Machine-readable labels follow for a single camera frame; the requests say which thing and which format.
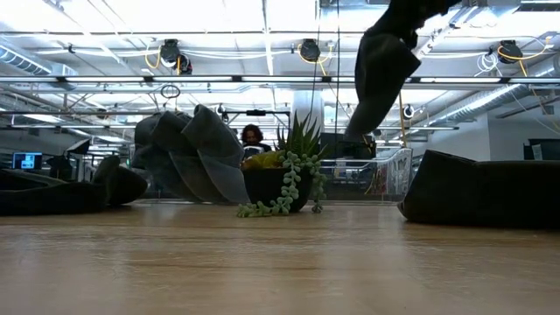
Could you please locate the yellow cable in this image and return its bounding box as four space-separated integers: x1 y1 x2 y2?
396 89 408 148

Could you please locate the white building column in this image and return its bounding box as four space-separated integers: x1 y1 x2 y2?
293 89 326 137

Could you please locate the long ceiling light strip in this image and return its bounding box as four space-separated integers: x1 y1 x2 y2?
0 74 560 85

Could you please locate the black angled screen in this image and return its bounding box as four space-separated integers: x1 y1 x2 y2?
65 138 92 157

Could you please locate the small computer monitor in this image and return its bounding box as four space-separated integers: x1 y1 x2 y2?
11 151 44 171

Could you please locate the potted succulent plant black pot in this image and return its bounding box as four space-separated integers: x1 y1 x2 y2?
235 111 329 219

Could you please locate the black metal gantry frame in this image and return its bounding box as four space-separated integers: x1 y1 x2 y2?
220 108 292 152

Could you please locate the black hanging cable loop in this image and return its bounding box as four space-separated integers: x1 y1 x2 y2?
159 83 182 100

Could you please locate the black ceiling cable reel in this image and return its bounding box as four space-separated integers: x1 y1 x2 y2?
298 38 322 63
497 38 524 65
158 38 193 75

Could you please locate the person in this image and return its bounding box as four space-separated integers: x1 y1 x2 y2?
238 123 273 159

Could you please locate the black monitor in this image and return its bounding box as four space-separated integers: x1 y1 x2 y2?
320 132 378 161
522 138 560 162

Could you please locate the thin black hanging cable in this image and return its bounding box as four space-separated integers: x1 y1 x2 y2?
309 0 323 117

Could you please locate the silver ventilation duct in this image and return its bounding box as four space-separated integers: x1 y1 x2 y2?
426 82 560 126
0 43 80 78

